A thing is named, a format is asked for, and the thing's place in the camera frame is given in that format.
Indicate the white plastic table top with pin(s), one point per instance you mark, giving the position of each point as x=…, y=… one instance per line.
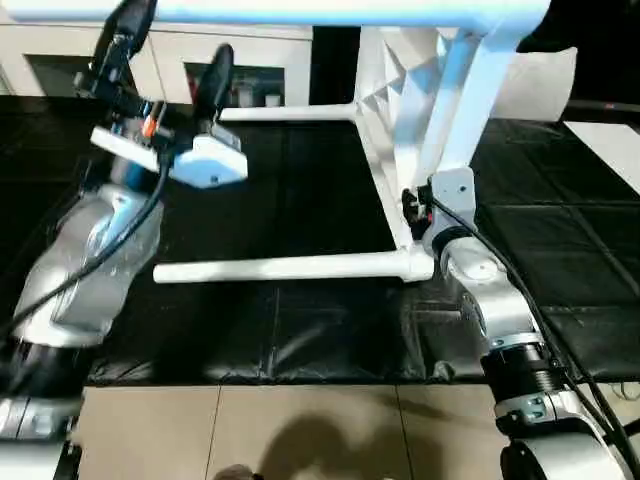
x=400, y=75

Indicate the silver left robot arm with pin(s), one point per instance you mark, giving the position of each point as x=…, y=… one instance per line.
x=75, y=280

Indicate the flat white board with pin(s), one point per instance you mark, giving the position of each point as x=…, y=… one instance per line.
x=610, y=150

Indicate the black work mat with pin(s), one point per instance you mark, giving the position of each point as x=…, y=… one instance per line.
x=300, y=200

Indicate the grey printed cushion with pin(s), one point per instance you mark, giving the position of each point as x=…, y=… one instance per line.
x=540, y=85

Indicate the white cabinet with glass doors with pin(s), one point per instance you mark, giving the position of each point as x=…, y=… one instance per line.
x=165, y=55

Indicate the black box with gold label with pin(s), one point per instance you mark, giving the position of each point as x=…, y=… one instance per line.
x=335, y=65

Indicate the black rod red band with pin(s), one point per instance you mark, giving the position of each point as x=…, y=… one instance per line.
x=605, y=105

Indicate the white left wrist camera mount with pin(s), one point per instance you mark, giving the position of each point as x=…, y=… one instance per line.
x=210, y=160

